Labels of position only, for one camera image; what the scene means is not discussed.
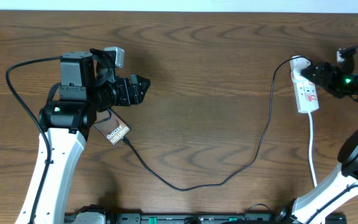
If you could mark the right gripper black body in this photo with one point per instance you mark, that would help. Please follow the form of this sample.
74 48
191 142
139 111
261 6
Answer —
341 84

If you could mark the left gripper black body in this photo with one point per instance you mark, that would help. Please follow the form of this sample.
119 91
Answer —
118 92

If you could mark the Galaxy S25 Ultra smartphone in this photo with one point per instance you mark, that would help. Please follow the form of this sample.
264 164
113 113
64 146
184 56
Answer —
111 126

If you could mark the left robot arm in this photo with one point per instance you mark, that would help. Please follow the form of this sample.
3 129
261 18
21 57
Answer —
83 99

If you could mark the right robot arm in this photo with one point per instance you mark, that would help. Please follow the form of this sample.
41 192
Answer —
341 184

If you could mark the white power strip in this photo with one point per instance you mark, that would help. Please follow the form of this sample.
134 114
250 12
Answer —
305 91

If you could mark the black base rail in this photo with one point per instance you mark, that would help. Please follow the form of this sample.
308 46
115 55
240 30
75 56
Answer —
95 214

